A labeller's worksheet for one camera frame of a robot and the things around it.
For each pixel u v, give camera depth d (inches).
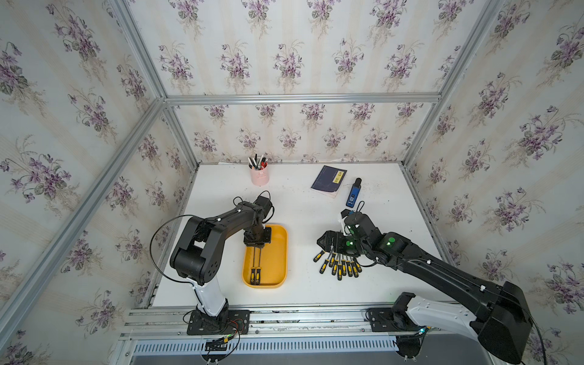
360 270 33.0
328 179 45.1
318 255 34.5
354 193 41.8
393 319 26.1
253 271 33.0
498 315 15.1
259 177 42.1
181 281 20.0
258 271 33.0
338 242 26.6
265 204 30.8
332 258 34.1
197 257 18.7
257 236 32.0
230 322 28.6
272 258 34.8
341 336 28.2
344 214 29.0
